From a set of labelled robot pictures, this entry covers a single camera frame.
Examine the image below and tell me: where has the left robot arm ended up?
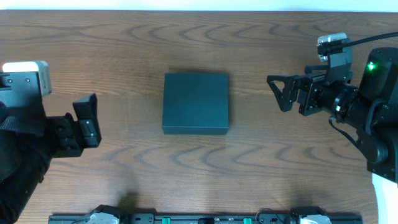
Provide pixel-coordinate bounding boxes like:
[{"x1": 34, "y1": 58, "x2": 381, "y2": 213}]
[{"x1": 1, "y1": 93, "x2": 101, "y2": 223}]

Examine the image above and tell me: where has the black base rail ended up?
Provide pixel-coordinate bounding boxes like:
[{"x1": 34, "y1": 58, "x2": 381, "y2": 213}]
[{"x1": 48, "y1": 205, "x2": 363, "y2": 224}]

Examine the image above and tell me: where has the dark green box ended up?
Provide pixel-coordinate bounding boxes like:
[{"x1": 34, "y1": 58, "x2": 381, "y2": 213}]
[{"x1": 162, "y1": 73, "x2": 229, "y2": 135}]

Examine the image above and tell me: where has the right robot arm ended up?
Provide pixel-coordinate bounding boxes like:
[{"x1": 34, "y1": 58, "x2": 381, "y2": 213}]
[{"x1": 267, "y1": 47, "x2": 397, "y2": 223}]

